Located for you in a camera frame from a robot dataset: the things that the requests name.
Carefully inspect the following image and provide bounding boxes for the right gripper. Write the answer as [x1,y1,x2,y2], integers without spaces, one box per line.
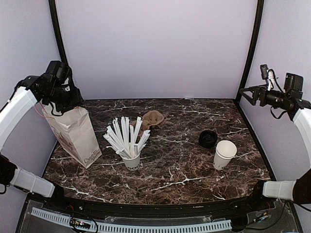
[241,84,290,109]

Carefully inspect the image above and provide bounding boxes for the black plastic cup lids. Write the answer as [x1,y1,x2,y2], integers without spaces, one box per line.
[199,130,218,149]

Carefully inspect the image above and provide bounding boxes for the right black frame post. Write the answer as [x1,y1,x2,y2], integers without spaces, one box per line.
[235,0,264,105]

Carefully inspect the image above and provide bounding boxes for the brown cardboard cup carrier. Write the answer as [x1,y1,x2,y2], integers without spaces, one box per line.
[138,110,164,137]

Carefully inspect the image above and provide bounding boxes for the white paper coffee cup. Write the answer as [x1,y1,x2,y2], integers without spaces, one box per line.
[213,140,237,170]

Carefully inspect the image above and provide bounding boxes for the white slotted cable duct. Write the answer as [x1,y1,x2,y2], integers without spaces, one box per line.
[31,207,232,233]

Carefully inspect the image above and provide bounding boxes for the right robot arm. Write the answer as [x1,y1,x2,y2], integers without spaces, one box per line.
[239,85,311,211]

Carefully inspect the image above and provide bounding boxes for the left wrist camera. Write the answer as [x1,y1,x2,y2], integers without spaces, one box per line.
[46,61,72,84]

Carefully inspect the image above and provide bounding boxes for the paper cup holding straws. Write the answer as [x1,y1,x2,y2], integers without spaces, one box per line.
[122,153,140,171]

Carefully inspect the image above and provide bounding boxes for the white paper takeout bag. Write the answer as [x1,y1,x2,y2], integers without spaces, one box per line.
[42,105,102,168]

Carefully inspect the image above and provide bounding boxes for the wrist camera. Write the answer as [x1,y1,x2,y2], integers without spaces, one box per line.
[46,61,72,84]
[260,64,276,91]

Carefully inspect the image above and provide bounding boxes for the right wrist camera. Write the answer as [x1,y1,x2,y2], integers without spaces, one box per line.
[260,64,276,91]

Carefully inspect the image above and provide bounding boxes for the left black frame post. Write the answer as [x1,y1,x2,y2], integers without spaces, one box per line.
[48,0,69,65]

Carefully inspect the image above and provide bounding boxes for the bundle of straws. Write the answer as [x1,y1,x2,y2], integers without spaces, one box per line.
[103,116,151,160]

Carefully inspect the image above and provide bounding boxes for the black frame post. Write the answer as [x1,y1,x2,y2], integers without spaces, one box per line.
[48,0,69,65]
[235,0,264,105]

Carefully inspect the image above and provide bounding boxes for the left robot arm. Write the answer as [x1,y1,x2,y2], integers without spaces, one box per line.
[0,74,83,212]

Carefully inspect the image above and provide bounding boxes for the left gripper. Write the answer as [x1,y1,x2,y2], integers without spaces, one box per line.
[43,83,84,113]

